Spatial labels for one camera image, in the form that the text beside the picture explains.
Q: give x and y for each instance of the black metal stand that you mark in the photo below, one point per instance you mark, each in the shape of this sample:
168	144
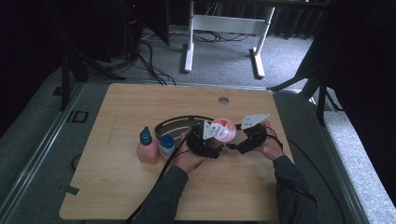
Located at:
320	99
66	81

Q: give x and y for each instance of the dark computer tower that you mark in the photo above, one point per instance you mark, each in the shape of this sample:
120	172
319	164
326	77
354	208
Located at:
124	28

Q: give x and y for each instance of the white bottle with blue cap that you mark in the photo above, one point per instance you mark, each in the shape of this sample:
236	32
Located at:
167	146

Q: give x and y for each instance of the black curtain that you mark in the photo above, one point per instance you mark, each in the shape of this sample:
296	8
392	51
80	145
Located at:
25	56
367	77

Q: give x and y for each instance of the white desk frame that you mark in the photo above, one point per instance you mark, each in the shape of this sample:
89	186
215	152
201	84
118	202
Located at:
229	24

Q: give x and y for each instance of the pink jar with white lid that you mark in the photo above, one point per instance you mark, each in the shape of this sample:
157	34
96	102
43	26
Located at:
224	130

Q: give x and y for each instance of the black slotted corner rack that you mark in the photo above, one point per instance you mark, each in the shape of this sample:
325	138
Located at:
174	126

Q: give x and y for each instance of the person's right hand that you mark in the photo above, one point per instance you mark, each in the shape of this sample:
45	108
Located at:
272	147

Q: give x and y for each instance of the person's left hand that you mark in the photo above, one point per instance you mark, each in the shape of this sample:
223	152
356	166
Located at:
188	160

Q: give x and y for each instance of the aluminium rail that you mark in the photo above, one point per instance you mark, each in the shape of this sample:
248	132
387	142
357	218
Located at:
339	161
40	146

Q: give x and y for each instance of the pink bottle with blue cap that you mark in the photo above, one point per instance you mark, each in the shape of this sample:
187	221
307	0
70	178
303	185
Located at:
148	151

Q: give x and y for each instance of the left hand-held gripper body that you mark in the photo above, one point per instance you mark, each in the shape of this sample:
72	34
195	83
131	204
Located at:
197	144

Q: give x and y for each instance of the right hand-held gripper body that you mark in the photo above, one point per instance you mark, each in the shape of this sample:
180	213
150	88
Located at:
257	135

